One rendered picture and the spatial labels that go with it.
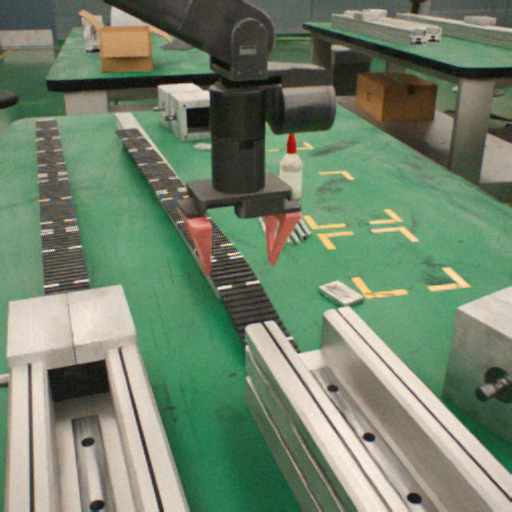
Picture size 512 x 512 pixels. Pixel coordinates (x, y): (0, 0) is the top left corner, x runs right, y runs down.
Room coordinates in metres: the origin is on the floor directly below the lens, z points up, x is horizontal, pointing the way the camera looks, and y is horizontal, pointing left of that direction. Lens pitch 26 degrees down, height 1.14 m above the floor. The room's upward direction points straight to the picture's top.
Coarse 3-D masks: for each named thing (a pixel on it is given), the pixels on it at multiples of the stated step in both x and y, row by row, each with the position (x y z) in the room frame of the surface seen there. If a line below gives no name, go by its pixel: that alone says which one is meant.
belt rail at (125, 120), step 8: (128, 112) 1.55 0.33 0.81; (120, 120) 1.47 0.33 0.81; (128, 120) 1.46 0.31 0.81; (120, 128) 1.46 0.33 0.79; (144, 136) 1.31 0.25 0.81; (152, 144) 1.24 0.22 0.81; (160, 152) 1.17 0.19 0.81; (184, 240) 0.80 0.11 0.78; (200, 264) 0.72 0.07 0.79; (208, 280) 0.68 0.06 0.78
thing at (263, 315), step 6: (252, 312) 0.57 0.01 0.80; (258, 312) 0.57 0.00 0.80; (264, 312) 0.57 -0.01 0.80; (270, 312) 0.57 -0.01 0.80; (234, 318) 0.56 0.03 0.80; (240, 318) 0.56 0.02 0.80; (246, 318) 0.56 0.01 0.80; (252, 318) 0.56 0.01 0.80; (258, 318) 0.56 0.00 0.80; (264, 318) 0.56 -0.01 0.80; (270, 318) 0.56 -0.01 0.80; (276, 318) 0.57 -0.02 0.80; (234, 324) 0.55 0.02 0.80; (240, 324) 0.55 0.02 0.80; (246, 324) 0.55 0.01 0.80
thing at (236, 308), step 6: (246, 300) 0.59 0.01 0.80; (252, 300) 0.59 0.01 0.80; (258, 300) 0.59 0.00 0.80; (264, 300) 0.59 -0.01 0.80; (228, 306) 0.58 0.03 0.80; (234, 306) 0.58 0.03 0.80; (240, 306) 0.58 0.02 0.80; (246, 306) 0.58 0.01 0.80; (252, 306) 0.58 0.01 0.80; (258, 306) 0.58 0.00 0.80; (264, 306) 0.58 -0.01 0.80; (270, 306) 0.58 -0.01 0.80; (228, 312) 0.57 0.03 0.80; (234, 312) 0.57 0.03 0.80; (240, 312) 0.57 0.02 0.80; (246, 312) 0.57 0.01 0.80
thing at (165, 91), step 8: (160, 88) 1.54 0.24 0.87; (168, 88) 1.53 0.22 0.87; (176, 88) 1.53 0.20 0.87; (184, 88) 1.52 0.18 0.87; (192, 88) 1.52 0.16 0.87; (160, 96) 1.55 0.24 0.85; (168, 96) 1.48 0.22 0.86; (160, 104) 1.55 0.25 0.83; (168, 104) 1.48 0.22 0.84; (160, 112) 1.56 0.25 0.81; (168, 112) 1.48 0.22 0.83; (160, 120) 1.56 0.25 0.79; (168, 128) 1.48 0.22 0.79
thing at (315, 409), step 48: (336, 336) 0.44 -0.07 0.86; (288, 384) 0.36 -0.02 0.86; (336, 384) 0.40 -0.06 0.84; (384, 384) 0.36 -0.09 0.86; (288, 432) 0.34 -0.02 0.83; (336, 432) 0.31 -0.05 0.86; (384, 432) 0.35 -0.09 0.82; (432, 432) 0.31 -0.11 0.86; (288, 480) 0.34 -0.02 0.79; (336, 480) 0.27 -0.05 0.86; (384, 480) 0.27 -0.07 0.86; (432, 480) 0.30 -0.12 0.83; (480, 480) 0.26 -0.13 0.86
